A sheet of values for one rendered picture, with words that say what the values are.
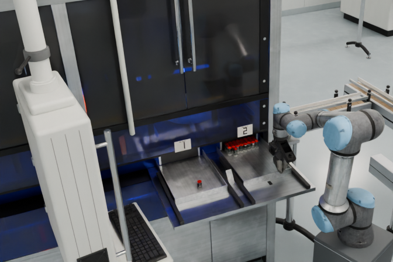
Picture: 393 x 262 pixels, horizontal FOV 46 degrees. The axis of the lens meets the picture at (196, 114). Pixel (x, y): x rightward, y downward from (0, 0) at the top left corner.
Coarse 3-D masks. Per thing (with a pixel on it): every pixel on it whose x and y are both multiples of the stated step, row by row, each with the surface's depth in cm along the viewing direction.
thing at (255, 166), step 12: (264, 144) 253; (228, 156) 247; (240, 156) 246; (252, 156) 246; (264, 156) 245; (240, 168) 237; (252, 168) 236; (264, 168) 235; (276, 168) 235; (288, 168) 228; (240, 180) 225; (252, 180) 224; (264, 180) 226
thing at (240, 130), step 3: (243, 126) 241; (246, 126) 241; (249, 126) 242; (252, 126) 243; (237, 129) 240; (240, 129) 241; (243, 129) 241; (249, 129) 243; (252, 129) 243; (237, 132) 241; (240, 132) 242; (246, 132) 243; (249, 132) 244; (252, 132) 244; (237, 135) 242; (240, 135) 242; (243, 135) 243; (246, 135) 244
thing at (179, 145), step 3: (180, 141) 231; (183, 141) 232; (186, 141) 233; (189, 141) 233; (174, 144) 231; (177, 144) 232; (180, 144) 232; (183, 144) 233; (186, 144) 234; (189, 144) 234; (177, 147) 232; (180, 147) 233; (183, 147) 234; (186, 147) 234; (189, 147) 235; (177, 150) 233; (180, 150) 234; (183, 150) 234
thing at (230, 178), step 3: (228, 171) 226; (231, 171) 227; (228, 174) 226; (231, 174) 227; (228, 177) 226; (231, 177) 226; (228, 180) 226; (231, 180) 226; (234, 180) 227; (231, 183) 226; (234, 183) 226; (234, 186) 224; (234, 189) 222; (237, 189) 222; (237, 192) 220; (240, 192) 219; (240, 195) 218
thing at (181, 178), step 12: (204, 156) 247; (168, 168) 240; (180, 168) 240; (192, 168) 239; (204, 168) 238; (168, 180) 231; (180, 180) 231; (192, 180) 230; (204, 180) 230; (216, 180) 229; (180, 192) 222; (192, 192) 222; (204, 192) 217; (216, 192) 220
